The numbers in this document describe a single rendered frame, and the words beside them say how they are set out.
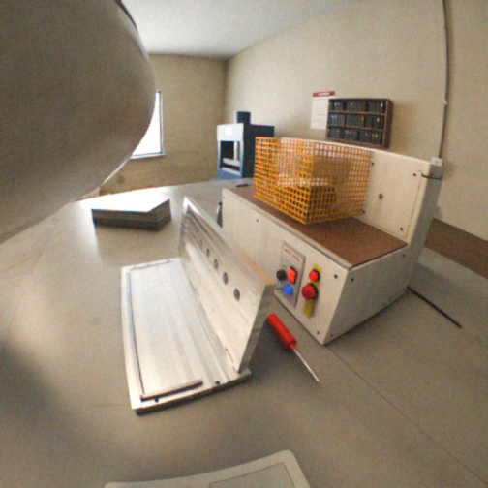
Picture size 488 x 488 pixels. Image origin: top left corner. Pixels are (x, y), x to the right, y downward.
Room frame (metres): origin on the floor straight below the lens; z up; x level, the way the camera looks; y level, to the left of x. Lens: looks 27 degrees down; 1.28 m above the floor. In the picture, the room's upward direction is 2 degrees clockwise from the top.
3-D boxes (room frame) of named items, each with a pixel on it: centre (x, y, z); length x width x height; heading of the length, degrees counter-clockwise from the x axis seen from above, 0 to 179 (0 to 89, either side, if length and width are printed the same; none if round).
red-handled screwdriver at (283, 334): (0.28, -0.10, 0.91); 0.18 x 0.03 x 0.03; 24
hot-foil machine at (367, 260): (0.53, -0.26, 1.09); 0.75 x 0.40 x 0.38; 27
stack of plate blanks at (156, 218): (0.95, 0.55, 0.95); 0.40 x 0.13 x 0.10; 81
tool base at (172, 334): (0.37, 0.17, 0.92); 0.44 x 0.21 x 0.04; 27
